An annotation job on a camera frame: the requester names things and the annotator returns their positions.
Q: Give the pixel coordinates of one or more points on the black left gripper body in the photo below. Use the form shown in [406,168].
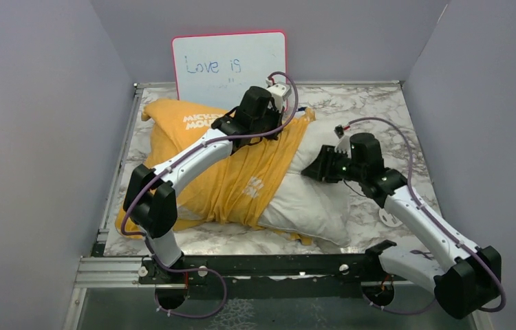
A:
[270,122]

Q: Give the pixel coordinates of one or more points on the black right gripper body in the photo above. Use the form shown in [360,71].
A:
[353,171]

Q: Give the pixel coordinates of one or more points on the white pillow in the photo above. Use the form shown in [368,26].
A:
[303,208]

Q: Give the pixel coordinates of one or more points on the blue yellow Mickey pillowcase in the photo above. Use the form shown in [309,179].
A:
[234,190]

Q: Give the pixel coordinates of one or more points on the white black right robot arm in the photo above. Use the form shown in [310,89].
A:
[462,276]

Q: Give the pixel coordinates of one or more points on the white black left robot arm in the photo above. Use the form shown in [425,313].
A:
[151,199]

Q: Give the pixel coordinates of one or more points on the white printed label tag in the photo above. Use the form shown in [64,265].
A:
[388,219]

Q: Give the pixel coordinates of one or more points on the pink framed whiteboard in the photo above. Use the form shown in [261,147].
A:
[216,69]

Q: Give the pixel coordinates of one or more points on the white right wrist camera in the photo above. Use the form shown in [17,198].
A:
[343,144]

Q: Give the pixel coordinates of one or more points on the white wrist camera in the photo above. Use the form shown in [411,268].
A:
[280,93]
[343,144]

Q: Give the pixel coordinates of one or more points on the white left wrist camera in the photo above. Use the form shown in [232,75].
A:
[280,93]

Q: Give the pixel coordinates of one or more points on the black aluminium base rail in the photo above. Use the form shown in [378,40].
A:
[218,277]

